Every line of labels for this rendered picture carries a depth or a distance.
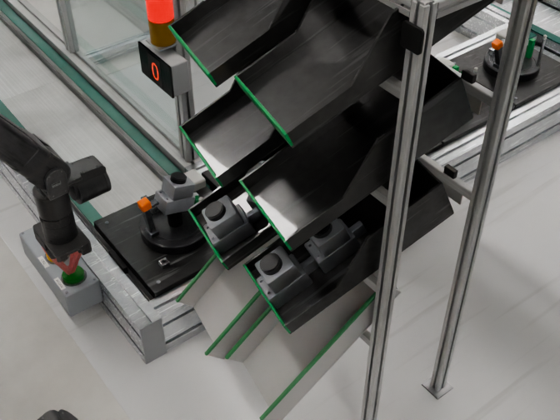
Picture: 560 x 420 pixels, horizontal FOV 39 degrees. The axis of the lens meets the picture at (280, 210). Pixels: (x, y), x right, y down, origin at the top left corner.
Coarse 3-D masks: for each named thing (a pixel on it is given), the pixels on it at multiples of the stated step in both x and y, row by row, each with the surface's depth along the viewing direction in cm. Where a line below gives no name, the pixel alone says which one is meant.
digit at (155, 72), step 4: (148, 56) 153; (148, 60) 154; (152, 60) 152; (156, 60) 151; (148, 64) 154; (152, 64) 153; (156, 64) 151; (152, 68) 154; (156, 68) 152; (152, 72) 154; (156, 72) 153; (160, 72) 152; (152, 76) 155; (156, 76) 154; (160, 76) 152; (156, 80) 155; (160, 80) 153; (160, 84) 154
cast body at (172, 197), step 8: (168, 176) 147; (176, 176) 145; (184, 176) 146; (168, 184) 145; (176, 184) 145; (184, 184) 145; (192, 184) 146; (160, 192) 147; (168, 192) 146; (176, 192) 145; (184, 192) 146; (192, 192) 147; (160, 200) 146; (168, 200) 145; (176, 200) 146; (184, 200) 147; (192, 200) 149; (160, 208) 147; (168, 208) 146; (176, 208) 147; (184, 208) 148
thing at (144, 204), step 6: (144, 198) 144; (138, 204) 144; (144, 204) 143; (150, 204) 144; (156, 204) 145; (144, 210) 144; (144, 216) 146; (150, 216) 146; (150, 222) 147; (150, 228) 148
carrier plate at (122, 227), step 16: (208, 192) 162; (128, 208) 158; (96, 224) 155; (112, 224) 155; (128, 224) 155; (112, 240) 151; (128, 240) 151; (128, 256) 148; (144, 256) 148; (160, 256) 148; (176, 256) 148; (192, 256) 148; (208, 256) 148; (144, 272) 145; (160, 272) 145; (176, 272) 145; (192, 272) 145; (160, 288) 142
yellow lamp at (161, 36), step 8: (152, 24) 146; (160, 24) 146; (168, 24) 146; (152, 32) 147; (160, 32) 147; (168, 32) 147; (152, 40) 148; (160, 40) 148; (168, 40) 148; (176, 40) 150
